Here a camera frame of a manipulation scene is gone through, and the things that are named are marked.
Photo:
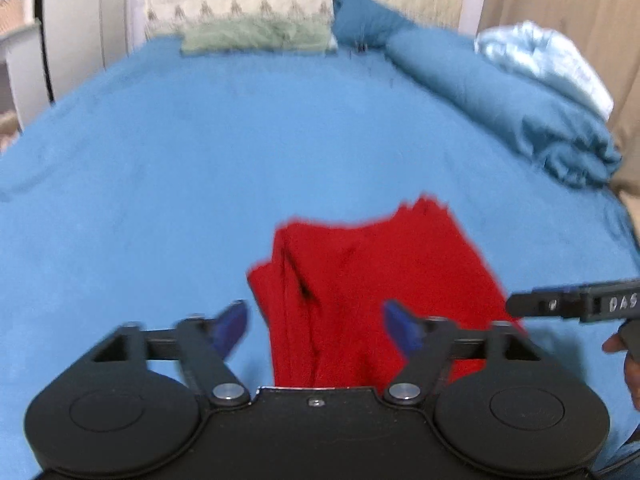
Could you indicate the blue bed sheet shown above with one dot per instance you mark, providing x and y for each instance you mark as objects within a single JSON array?
[{"x": 150, "y": 185}]

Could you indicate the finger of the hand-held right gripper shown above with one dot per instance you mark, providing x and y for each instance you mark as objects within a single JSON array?
[{"x": 545, "y": 304}]

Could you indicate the green pillow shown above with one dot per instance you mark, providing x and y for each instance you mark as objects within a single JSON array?
[{"x": 255, "y": 35}]

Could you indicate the red knit sweater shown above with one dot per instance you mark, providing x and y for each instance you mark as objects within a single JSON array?
[{"x": 380, "y": 290}]

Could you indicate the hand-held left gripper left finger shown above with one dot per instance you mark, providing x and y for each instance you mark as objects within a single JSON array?
[{"x": 231, "y": 327}]

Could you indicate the white shelf desk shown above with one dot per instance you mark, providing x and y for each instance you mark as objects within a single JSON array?
[{"x": 17, "y": 70}]

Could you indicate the blue pillow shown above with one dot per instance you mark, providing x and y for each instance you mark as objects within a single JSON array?
[{"x": 365, "y": 20}]

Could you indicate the grey white wardrobe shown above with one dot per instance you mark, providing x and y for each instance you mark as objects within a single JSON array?
[{"x": 85, "y": 20}]

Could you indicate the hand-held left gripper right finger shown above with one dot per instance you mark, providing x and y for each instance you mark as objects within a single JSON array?
[{"x": 402, "y": 327}]

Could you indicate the person's right hand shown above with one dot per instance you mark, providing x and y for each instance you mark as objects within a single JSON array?
[{"x": 632, "y": 377}]

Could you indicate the light blue blanket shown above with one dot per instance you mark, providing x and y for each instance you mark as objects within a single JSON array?
[{"x": 545, "y": 60}]

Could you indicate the blue duvet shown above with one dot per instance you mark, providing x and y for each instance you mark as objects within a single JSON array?
[{"x": 500, "y": 90}]

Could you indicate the beige tote bag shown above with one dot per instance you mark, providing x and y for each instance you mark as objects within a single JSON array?
[{"x": 7, "y": 132}]

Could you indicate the woven basket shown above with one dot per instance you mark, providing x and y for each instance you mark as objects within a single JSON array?
[{"x": 15, "y": 15}]

